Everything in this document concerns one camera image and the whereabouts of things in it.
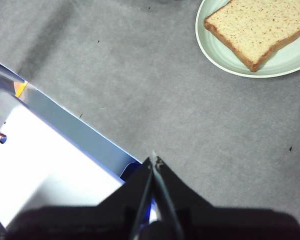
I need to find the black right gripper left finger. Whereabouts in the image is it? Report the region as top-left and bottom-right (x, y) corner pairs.
(4, 156), (155, 240)

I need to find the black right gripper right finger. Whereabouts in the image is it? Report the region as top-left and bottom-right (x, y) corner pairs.
(152, 156), (300, 240)

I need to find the pale green round plate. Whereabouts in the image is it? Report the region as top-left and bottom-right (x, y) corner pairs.
(194, 0), (300, 79)

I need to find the square toast bread slice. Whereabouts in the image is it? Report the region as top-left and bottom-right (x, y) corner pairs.
(203, 0), (300, 73)

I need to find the orange sticker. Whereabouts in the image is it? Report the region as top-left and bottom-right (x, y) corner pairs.
(14, 80), (29, 98)

